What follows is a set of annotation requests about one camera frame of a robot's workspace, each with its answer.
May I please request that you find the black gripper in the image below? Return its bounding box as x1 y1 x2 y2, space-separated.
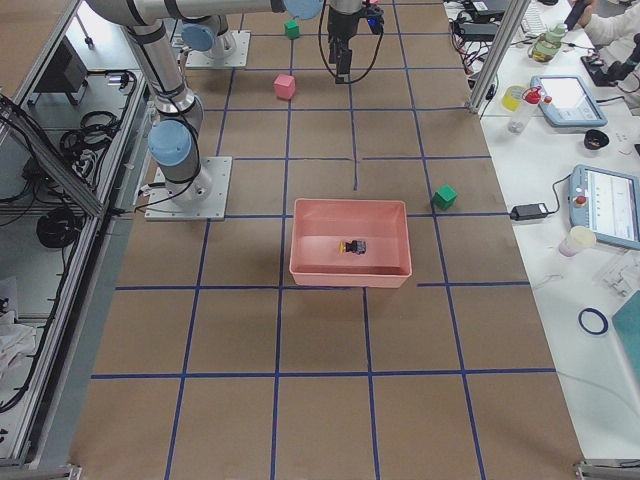
327 0 361 83

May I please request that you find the yellow push button switch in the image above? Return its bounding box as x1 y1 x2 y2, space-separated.
339 240 367 255

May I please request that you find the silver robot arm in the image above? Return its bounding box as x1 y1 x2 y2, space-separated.
88 1 365 208
180 15 236 60

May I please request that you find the person's white sleeve forearm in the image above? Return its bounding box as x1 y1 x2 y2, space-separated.
583 5 639 61

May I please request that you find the person's hand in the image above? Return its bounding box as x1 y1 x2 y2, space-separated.
577 0 597 27

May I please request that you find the green cube far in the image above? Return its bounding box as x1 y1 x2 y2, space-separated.
283 19 301 40

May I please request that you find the pink cube centre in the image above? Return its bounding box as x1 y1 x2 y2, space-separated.
273 74 296 100

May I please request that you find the yellow tape roll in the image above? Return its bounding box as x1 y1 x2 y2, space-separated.
501 85 526 112

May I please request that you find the green cube near bin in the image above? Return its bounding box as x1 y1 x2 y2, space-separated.
432 184 458 210

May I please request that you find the pink plastic bin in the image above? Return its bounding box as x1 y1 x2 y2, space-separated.
289 198 412 288

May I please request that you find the clear plastic bottle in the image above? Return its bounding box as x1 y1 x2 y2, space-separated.
507 85 542 134

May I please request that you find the green glass teapot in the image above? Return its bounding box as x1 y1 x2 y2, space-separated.
529 23 568 63

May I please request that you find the far teach pendant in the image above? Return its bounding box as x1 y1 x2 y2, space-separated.
530 75 608 130

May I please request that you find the teach pendant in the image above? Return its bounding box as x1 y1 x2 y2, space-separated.
530 75 608 130
568 164 639 250

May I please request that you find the black power adapter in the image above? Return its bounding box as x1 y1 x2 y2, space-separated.
509 203 550 221

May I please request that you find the black round lens cap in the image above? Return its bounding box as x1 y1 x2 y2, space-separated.
583 129 610 151

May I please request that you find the white plastic cup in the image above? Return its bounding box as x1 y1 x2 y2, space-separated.
558 226 597 257

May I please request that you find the near teach pendant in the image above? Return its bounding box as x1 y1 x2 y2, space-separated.
568 164 639 250

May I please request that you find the teal cutting mat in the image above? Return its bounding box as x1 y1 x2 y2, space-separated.
612 291 640 377

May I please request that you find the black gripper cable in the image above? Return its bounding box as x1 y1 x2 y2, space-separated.
318 0 386 85

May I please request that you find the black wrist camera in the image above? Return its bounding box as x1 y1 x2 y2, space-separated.
361 1 384 35

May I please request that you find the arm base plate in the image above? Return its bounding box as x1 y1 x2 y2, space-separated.
182 29 251 70
144 156 232 221

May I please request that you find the aluminium frame post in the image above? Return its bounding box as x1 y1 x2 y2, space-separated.
466 0 529 113

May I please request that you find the blue tape ring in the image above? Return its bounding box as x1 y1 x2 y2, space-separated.
578 308 610 336

